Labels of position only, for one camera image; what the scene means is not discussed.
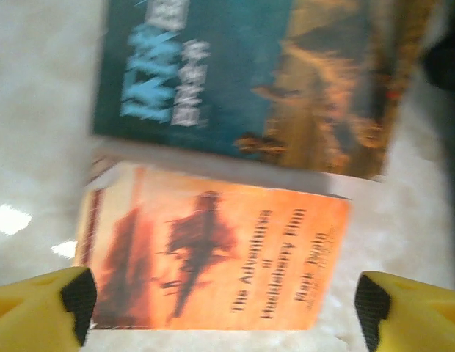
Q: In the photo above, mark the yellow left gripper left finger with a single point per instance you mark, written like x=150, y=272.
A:
x=29, y=311

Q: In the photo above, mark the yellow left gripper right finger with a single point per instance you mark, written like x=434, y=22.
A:
x=425, y=319

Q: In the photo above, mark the orange Huckleberry Finn book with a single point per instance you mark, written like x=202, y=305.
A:
x=213, y=256

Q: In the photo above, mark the black backpack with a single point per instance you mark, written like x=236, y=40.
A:
x=445, y=66

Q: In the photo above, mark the teal and brown book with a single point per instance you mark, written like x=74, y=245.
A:
x=213, y=73

